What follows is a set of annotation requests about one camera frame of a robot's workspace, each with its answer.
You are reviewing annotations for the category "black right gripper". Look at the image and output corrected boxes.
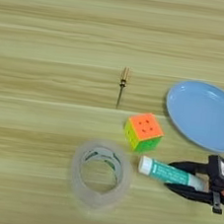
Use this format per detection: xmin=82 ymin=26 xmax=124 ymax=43
xmin=161 ymin=158 xmax=224 ymax=215

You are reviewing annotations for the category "teal and white glue stick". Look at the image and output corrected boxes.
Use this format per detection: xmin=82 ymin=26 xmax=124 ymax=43
xmin=136 ymin=154 xmax=209 ymax=193

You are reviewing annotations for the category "colourful puzzle cube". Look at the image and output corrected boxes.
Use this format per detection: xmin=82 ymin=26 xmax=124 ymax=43
xmin=121 ymin=110 xmax=167 ymax=156

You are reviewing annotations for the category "clear tape roll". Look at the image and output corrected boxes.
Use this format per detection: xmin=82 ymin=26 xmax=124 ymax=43
xmin=65 ymin=136 xmax=137 ymax=216

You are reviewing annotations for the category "blue oval plate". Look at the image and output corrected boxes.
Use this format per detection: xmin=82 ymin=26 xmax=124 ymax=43
xmin=160 ymin=76 xmax=224 ymax=155

